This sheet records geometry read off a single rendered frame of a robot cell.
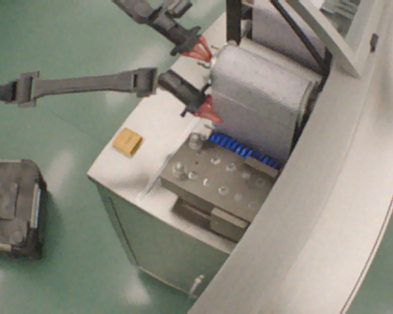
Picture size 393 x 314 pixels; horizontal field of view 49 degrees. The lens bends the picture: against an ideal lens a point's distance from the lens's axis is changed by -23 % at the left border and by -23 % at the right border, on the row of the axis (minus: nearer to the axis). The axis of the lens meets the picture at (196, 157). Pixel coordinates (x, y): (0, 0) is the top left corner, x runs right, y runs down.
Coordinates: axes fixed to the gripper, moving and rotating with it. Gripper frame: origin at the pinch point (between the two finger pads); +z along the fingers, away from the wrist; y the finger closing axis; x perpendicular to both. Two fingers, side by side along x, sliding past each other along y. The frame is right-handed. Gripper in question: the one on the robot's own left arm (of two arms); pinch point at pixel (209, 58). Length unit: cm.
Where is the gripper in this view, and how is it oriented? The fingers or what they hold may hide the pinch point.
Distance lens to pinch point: 138.8
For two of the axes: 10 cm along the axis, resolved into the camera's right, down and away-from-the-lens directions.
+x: 5.4, -0.9, -8.3
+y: -4.4, 8.2, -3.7
